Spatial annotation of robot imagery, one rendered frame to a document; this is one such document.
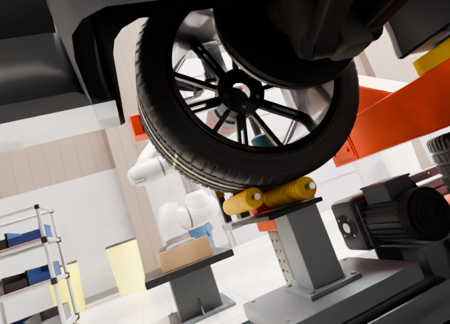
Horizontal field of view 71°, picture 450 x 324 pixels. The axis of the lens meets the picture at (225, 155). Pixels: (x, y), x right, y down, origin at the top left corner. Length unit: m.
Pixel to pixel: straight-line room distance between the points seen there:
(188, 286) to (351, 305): 1.23
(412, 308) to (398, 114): 0.57
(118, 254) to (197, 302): 2.15
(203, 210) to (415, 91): 1.37
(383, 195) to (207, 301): 1.25
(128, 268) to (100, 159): 1.62
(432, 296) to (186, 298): 1.32
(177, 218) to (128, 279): 2.11
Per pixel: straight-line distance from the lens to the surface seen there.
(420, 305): 0.93
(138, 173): 1.56
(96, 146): 4.82
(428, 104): 1.08
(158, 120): 0.79
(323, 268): 0.92
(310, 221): 0.91
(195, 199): 2.01
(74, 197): 4.70
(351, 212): 1.12
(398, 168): 5.64
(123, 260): 3.97
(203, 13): 1.03
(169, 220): 1.97
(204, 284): 1.95
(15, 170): 4.98
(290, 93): 1.23
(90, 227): 4.63
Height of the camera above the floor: 0.50
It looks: 10 degrees up
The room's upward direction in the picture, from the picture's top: 19 degrees counter-clockwise
